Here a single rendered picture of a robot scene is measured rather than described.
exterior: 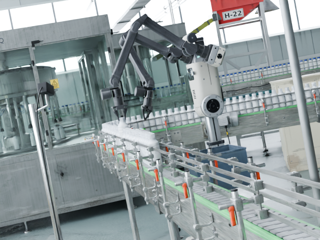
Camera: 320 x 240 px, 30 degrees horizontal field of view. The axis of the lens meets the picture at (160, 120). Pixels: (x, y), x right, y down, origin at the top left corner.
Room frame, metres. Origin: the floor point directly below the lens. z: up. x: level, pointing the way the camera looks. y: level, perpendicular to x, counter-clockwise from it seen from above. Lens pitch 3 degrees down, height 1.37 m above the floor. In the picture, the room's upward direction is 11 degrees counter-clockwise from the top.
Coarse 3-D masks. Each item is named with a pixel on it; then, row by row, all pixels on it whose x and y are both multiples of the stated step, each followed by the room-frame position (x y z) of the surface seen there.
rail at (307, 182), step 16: (112, 144) 4.26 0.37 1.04; (160, 144) 2.87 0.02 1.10; (192, 160) 1.99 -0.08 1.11; (224, 160) 1.88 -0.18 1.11; (240, 176) 1.52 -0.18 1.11; (288, 176) 1.40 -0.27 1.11; (224, 192) 1.69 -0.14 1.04; (288, 192) 1.23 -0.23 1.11; (256, 208) 1.44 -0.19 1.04; (304, 208) 1.34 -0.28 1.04; (288, 224) 1.26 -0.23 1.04
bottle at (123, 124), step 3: (123, 117) 3.79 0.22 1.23; (120, 120) 3.79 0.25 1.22; (123, 120) 3.79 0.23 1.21; (120, 123) 3.79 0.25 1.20; (123, 123) 3.78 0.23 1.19; (126, 123) 3.80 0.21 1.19; (120, 126) 3.77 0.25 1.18; (123, 126) 3.77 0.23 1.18; (126, 126) 3.78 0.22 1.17; (120, 129) 3.77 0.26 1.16; (120, 132) 3.78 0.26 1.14; (120, 135) 3.78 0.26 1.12; (120, 141) 3.80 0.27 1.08
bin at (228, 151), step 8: (216, 152) 3.68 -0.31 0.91; (224, 152) 3.37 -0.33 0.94; (232, 152) 3.38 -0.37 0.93; (240, 152) 3.39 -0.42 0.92; (176, 160) 3.57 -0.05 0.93; (208, 160) 3.35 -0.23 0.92; (240, 160) 3.39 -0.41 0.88; (184, 168) 3.63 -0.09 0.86; (224, 168) 3.37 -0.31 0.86; (224, 176) 3.37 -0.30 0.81; (248, 176) 3.40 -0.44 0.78; (224, 184) 3.37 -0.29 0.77; (248, 184) 3.39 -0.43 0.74
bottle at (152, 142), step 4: (148, 136) 2.86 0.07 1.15; (152, 136) 2.85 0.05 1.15; (148, 140) 2.86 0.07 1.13; (152, 140) 2.85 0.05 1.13; (156, 140) 2.86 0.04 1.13; (148, 144) 2.85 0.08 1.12; (152, 144) 2.84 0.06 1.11; (156, 144) 2.85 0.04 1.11; (156, 148) 2.84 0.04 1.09; (148, 152) 2.86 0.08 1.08; (152, 152) 2.84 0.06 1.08; (156, 152) 2.84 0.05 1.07; (156, 156) 2.84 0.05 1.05; (160, 156) 2.86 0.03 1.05; (160, 160) 2.85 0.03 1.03
